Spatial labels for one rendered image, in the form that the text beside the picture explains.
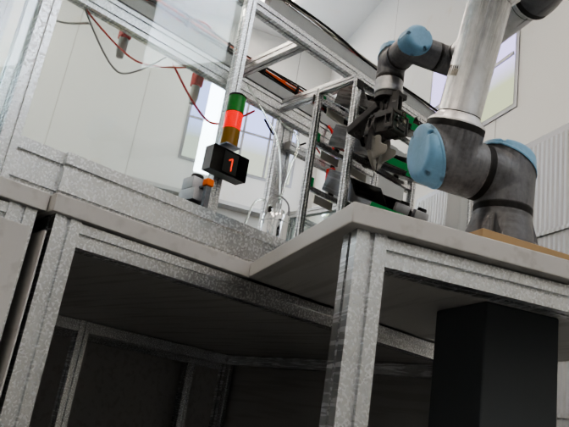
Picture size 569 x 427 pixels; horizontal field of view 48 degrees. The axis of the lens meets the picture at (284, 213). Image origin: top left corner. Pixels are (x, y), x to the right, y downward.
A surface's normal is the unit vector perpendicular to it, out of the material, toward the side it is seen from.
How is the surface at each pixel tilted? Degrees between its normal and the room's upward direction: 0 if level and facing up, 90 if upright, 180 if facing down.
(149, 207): 90
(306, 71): 90
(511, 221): 73
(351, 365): 90
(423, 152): 95
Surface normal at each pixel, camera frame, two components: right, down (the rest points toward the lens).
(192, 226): 0.69, -0.13
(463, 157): 0.24, 0.05
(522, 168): 0.30, -0.24
